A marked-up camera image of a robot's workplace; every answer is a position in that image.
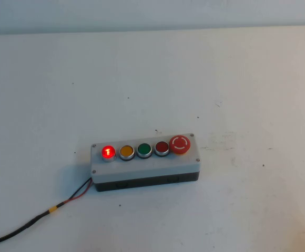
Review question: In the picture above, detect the green push button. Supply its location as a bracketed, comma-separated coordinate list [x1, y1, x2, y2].
[136, 142, 153, 160]

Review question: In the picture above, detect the black red power cable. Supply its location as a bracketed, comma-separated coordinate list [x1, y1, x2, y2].
[0, 177, 93, 244]

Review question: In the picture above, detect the red indicator lamp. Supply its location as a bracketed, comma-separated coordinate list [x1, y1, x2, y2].
[100, 144, 116, 163]

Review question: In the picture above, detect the dark red push button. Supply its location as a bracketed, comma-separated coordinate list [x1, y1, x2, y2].
[154, 141, 170, 158]

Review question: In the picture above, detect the red emergency stop mushroom button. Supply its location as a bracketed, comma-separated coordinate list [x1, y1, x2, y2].
[169, 134, 191, 156]

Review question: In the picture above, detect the yellow push button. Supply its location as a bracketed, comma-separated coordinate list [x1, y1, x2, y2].
[118, 144, 136, 162]

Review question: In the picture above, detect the grey button control box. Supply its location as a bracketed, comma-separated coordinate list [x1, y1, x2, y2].
[90, 133, 201, 192]

